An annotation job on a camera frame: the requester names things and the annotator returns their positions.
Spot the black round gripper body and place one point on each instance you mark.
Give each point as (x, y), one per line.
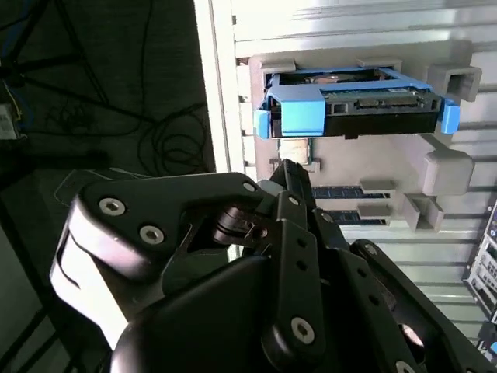
(202, 330)

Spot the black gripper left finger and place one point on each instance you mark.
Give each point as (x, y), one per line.
(128, 217)

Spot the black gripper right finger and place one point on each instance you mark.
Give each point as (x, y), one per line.
(388, 295)

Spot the hard disk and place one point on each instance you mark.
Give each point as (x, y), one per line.
(303, 116)

